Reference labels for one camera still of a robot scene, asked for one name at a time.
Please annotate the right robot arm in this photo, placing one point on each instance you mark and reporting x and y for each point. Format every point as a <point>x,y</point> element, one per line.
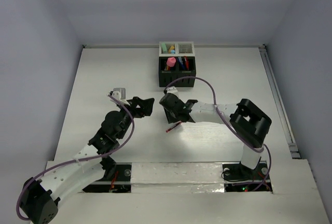
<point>247,120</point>

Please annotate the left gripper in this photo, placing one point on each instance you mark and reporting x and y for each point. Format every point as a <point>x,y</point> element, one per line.
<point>144,107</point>

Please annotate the green highlighter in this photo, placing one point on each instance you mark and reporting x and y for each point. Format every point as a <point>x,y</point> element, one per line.
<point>163,48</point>

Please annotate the orange highlighter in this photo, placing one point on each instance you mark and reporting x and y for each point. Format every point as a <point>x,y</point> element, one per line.
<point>171,48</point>

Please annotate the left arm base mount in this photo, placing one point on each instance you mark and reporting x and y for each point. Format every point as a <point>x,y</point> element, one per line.
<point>119,183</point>

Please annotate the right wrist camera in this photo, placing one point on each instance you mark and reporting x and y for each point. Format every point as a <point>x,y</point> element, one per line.
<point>171,90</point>

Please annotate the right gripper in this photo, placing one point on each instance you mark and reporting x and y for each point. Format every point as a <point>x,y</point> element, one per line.
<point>170,117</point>

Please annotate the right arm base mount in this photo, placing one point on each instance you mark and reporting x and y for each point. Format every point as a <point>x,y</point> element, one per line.
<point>238,178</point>

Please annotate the dark red gel pen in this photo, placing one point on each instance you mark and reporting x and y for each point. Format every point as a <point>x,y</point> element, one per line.
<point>173,127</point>

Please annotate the pink capped marker bundle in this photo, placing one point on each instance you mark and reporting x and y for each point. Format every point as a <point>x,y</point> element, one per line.
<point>171,61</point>

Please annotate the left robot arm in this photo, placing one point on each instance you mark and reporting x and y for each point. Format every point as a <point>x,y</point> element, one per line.
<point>43,195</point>

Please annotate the black slotted organizer box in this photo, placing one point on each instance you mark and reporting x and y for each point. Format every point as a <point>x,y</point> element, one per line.
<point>166,77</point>

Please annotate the white slotted organizer box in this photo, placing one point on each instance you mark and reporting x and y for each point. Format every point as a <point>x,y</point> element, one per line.
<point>182,48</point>

